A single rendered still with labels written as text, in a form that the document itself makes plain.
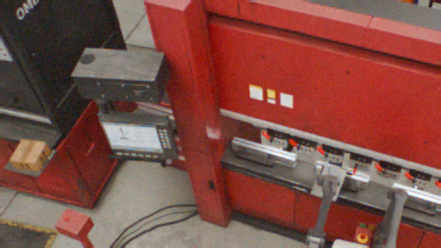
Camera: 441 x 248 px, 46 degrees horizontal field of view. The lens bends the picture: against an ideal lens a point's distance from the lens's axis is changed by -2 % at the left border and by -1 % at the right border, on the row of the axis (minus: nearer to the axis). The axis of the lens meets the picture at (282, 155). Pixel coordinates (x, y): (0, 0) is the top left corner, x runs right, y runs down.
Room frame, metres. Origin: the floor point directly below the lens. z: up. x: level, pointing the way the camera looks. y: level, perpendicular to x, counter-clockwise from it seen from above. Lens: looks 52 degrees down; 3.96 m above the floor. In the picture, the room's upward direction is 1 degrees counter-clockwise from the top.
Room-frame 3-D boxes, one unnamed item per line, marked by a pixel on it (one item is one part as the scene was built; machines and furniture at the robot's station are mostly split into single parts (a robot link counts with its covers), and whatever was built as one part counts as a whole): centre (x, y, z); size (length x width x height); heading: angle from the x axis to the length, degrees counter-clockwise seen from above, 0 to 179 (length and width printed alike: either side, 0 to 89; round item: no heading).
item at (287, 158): (2.41, 0.14, 0.92); 0.50 x 0.06 x 0.10; 68
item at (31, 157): (2.34, 1.87, 1.04); 0.30 x 0.26 x 0.12; 73
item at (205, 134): (2.73, 0.46, 1.15); 0.85 x 0.25 x 2.30; 158
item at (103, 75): (2.28, 0.95, 1.53); 0.51 x 0.25 x 0.85; 83
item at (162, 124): (2.19, 0.91, 1.42); 0.45 x 0.12 x 0.36; 83
